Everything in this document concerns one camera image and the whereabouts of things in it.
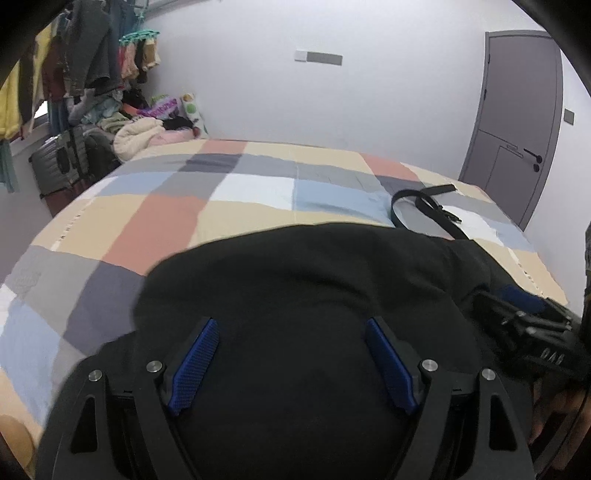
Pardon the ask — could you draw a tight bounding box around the dark bag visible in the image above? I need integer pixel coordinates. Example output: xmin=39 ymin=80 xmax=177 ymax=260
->
xmin=83 ymin=129 xmax=123 ymax=183

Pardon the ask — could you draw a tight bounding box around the black puffer jacket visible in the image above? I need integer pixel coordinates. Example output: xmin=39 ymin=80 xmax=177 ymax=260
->
xmin=36 ymin=222 xmax=571 ymax=480

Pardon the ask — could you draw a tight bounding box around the black belt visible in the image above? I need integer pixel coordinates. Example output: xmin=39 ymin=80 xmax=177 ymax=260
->
xmin=390 ymin=184 xmax=472 ymax=241

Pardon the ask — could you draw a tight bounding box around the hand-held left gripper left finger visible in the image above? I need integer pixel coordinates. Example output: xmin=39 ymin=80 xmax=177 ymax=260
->
xmin=34 ymin=316 xmax=220 ymax=480

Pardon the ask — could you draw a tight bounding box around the grey suitcase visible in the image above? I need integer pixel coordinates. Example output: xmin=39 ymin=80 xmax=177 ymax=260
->
xmin=29 ymin=127 xmax=95 ymax=201

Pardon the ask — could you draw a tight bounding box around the beige white cylinder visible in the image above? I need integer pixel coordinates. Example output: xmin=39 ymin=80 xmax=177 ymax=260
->
xmin=0 ymin=412 xmax=37 ymax=467

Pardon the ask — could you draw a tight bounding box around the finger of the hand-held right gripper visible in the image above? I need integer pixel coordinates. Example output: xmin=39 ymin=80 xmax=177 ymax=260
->
xmin=471 ymin=290 xmax=573 ymax=356
xmin=499 ymin=284 xmax=578 ymax=324

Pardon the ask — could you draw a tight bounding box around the dark grey hanging jacket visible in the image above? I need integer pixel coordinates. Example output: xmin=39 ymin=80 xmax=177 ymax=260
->
xmin=60 ymin=0 xmax=125 ymax=95

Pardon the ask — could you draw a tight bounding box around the printed pillow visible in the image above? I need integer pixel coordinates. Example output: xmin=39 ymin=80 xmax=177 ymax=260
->
xmin=179 ymin=92 xmax=209 ymax=138

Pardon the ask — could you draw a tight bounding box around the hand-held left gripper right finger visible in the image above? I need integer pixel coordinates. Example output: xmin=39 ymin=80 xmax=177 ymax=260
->
xmin=364 ymin=316 xmax=536 ymax=480

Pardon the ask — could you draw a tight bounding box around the person's right hand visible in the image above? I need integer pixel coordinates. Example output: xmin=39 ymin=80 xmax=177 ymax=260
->
xmin=529 ymin=381 xmax=591 ymax=446

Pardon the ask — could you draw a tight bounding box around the grey white wall panel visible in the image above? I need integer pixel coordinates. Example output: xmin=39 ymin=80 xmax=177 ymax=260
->
xmin=294 ymin=50 xmax=344 ymax=66

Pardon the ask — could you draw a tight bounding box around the green clip hanger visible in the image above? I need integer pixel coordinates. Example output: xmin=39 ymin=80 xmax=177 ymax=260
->
xmin=119 ymin=30 xmax=161 ymax=48

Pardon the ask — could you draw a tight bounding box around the yellow fleece coat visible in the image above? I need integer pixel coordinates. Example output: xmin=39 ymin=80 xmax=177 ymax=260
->
xmin=0 ymin=58 xmax=25 ymax=140

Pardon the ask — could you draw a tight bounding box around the checkered bed sheet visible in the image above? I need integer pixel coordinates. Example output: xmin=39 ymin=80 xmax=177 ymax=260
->
xmin=0 ymin=137 xmax=570 ymax=462

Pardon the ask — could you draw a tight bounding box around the cream fleece blanket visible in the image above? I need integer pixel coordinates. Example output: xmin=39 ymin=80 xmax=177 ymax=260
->
xmin=112 ymin=119 xmax=167 ymax=163

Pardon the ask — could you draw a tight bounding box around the teal hanging garment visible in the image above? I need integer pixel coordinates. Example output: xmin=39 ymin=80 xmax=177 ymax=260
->
xmin=0 ymin=138 xmax=19 ymax=193

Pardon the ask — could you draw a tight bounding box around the pile of mixed clothes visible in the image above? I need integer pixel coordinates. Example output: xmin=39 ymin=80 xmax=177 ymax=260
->
xmin=69 ymin=88 xmax=208 ymax=162

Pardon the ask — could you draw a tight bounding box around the grey door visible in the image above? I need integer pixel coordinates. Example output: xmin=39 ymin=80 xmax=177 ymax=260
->
xmin=458 ymin=30 xmax=565 ymax=232

